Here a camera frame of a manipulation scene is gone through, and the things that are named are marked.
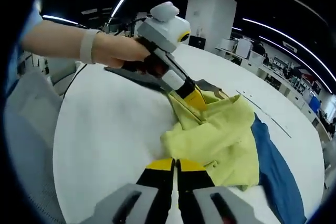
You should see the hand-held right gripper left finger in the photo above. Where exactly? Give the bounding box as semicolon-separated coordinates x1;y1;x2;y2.
86;157;176;224

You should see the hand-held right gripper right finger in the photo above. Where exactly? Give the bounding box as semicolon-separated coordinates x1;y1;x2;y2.
175;158;263;224

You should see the yellow blue grey garment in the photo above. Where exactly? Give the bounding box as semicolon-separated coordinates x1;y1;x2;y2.
103;65;308;224

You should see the white template board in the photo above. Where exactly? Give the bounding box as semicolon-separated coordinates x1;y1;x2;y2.
236;89;292;138

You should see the person's left hand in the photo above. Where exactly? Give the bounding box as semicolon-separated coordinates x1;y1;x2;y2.
94;34;152;69

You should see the black monitor screen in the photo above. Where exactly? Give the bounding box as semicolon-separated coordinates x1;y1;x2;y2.
188;36;206;50

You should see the ceiling light strip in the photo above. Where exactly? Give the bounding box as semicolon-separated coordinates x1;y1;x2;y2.
113;0;131;18

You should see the long white counter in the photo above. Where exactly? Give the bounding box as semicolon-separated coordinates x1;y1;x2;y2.
215;47;331;141

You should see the white board stand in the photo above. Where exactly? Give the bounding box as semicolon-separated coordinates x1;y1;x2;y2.
236;38;251;58

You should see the white wristband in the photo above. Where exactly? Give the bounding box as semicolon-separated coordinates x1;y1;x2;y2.
79;29;102;65

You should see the ceiling air vent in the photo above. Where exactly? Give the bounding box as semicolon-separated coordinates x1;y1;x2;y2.
282;41;298;53

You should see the blue storage bin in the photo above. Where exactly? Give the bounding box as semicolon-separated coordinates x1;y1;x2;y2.
309;95;322;109

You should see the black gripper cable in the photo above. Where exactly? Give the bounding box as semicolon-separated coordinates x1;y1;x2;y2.
62;62;87;100

